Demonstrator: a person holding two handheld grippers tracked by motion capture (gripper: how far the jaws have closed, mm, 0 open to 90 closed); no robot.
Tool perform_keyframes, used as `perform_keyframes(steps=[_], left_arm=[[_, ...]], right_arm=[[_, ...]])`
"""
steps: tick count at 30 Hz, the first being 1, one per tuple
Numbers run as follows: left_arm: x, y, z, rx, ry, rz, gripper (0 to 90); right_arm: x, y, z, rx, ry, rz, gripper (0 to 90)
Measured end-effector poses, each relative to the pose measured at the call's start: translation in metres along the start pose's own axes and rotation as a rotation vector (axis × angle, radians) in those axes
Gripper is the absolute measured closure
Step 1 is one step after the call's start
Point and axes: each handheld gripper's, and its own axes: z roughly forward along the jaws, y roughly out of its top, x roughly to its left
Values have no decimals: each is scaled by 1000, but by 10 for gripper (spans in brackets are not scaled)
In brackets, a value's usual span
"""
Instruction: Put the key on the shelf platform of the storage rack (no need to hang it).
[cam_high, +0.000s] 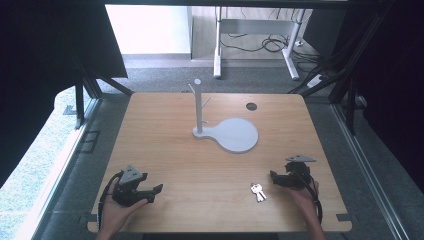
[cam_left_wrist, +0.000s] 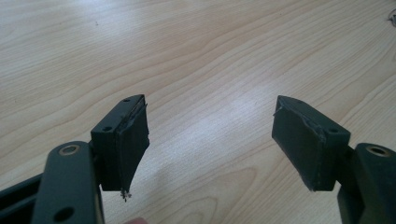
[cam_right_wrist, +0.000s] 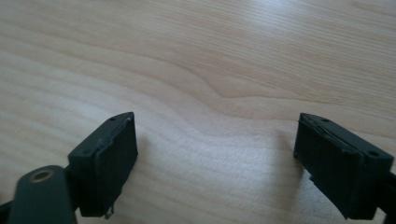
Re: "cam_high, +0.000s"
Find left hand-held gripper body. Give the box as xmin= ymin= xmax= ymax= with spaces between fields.
xmin=111 ymin=164 xmax=156 ymax=208

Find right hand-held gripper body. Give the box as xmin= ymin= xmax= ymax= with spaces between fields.
xmin=283 ymin=153 xmax=318 ymax=191

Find silver bunch of keys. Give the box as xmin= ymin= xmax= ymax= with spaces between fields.
xmin=250 ymin=182 xmax=268 ymax=203

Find grey key stand with pegs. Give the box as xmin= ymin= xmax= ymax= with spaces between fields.
xmin=187 ymin=78 xmax=260 ymax=155

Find person's right hand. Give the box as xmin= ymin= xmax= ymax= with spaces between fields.
xmin=287 ymin=179 xmax=320 ymax=216

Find person's left hand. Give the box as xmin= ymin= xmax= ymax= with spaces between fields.
xmin=98 ymin=178 xmax=148 ymax=236

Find white power strip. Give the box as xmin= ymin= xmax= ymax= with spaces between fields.
xmin=306 ymin=73 xmax=326 ymax=89

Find black curtain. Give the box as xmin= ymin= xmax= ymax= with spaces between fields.
xmin=301 ymin=0 xmax=424 ymax=194
xmin=0 ymin=0 xmax=129 ymax=189

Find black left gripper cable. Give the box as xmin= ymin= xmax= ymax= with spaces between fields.
xmin=97 ymin=170 xmax=125 ymax=232

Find black metal frame stand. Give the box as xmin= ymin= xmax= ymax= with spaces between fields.
xmin=62 ymin=56 xmax=135 ymax=131
xmin=287 ymin=0 xmax=398 ymax=136

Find black cables on floor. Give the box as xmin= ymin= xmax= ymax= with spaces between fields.
xmin=219 ymin=7 xmax=334 ymax=73

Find white metal desk frame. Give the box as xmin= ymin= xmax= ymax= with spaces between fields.
xmin=213 ymin=5 xmax=307 ymax=81

